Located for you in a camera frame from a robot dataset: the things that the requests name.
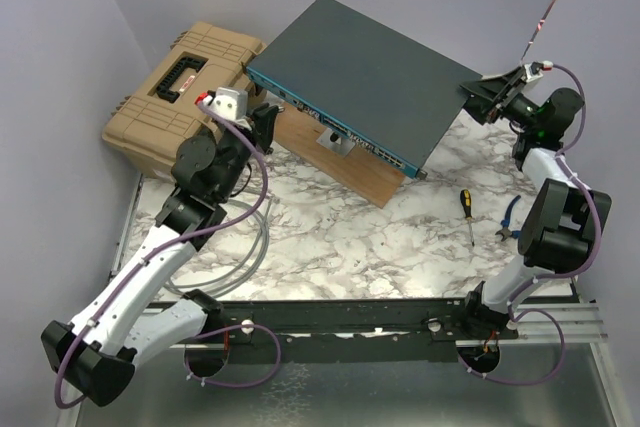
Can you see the wooden base board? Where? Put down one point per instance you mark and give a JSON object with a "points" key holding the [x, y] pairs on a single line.
{"points": [[359, 171]]}

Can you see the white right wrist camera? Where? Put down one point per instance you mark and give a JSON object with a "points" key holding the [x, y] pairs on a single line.
{"points": [[534, 71]]}

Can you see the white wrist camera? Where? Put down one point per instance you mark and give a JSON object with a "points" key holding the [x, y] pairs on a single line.
{"points": [[534, 71], [225, 103]]}

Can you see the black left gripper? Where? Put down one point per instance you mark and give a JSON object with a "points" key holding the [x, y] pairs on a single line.
{"points": [[263, 126]]}

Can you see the dark blue network switch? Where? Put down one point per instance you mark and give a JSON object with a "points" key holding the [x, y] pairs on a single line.
{"points": [[387, 93]]}

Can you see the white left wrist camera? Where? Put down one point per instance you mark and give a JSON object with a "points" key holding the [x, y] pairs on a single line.
{"points": [[225, 103]]}

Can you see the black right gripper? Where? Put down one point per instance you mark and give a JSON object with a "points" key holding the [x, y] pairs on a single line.
{"points": [[493, 96]]}

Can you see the blue handled pliers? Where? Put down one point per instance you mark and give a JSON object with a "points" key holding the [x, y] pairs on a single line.
{"points": [[505, 232]]}

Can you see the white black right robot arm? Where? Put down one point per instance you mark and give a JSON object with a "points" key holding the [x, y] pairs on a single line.
{"points": [[563, 229]]}

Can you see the metal switch stand bracket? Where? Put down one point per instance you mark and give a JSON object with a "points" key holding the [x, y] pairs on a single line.
{"points": [[335, 142]]}

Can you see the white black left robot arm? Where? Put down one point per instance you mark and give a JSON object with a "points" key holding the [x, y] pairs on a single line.
{"points": [[220, 182]]}

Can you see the tan plastic tool case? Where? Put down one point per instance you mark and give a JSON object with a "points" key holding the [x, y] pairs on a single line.
{"points": [[149, 125]]}

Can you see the yellow black screwdriver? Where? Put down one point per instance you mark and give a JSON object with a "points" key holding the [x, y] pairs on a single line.
{"points": [[466, 202]]}

